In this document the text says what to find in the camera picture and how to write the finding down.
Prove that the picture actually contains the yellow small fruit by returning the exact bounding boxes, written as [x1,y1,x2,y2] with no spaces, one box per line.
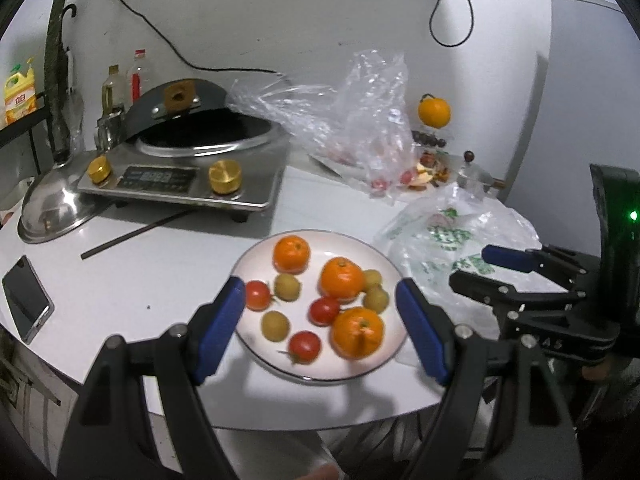
[362,269,383,292]
[260,311,291,342]
[362,285,390,314]
[273,273,302,302]

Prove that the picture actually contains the mandarin orange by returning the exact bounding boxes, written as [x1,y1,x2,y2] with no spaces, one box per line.
[318,257,364,304]
[272,235,311,274]
[330,307,385,360]

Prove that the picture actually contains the cherry tomato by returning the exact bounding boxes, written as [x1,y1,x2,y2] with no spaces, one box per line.
[245,280,272,312]
[308,297,341,327]
[279,330,322,365]

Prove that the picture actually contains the printed plastic bag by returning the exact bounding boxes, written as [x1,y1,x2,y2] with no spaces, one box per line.
[373,184,562,339]

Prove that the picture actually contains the small steel saucepan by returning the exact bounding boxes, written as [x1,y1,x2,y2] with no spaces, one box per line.
[456,151,506,200]

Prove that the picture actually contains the smartphone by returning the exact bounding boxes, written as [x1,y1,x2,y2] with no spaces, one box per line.
[2,255,54,344]

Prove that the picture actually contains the grey refrigerator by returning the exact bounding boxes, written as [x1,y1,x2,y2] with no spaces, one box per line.
[506,0,639,255]

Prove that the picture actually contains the large orange on box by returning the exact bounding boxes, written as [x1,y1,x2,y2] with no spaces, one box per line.
[418,93,451,129]

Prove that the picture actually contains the black chopstick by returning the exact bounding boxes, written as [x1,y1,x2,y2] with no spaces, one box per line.
[80,210,191,261]

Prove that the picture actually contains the white round plate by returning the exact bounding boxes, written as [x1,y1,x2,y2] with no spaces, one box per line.
[232,230,407,384]

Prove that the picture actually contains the clear plastic bag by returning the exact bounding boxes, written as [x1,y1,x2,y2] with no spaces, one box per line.
[227,50,416,200]

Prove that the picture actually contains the steel wok lid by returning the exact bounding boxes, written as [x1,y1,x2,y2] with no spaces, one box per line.
[17,151,111,244]

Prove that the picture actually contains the induction cooker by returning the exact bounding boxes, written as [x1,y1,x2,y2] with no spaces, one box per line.
[77,126,290,214]

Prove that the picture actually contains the black umbrella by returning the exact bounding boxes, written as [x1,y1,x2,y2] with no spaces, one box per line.
[43,3,77,164]

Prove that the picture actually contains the black shelf rack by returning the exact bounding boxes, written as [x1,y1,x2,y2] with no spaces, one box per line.
[0,92,53,198]

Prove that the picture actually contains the black wok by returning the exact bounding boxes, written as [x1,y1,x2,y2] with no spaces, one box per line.
[124,78,279,158]

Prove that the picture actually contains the oil bottle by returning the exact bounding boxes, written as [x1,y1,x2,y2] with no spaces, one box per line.
[101,65,126,115]

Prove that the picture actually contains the yellow detergent bottle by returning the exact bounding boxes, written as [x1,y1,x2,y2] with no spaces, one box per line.
[3,58,37,125]

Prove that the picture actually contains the red label bottle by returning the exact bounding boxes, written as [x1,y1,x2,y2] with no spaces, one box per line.
[128,49,154,103]

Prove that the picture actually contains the black hood power cable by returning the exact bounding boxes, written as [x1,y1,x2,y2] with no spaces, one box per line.
[428,0,475,49]

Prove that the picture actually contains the black cooker power cable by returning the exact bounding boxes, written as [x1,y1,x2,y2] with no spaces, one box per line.
[114,0,279,75]

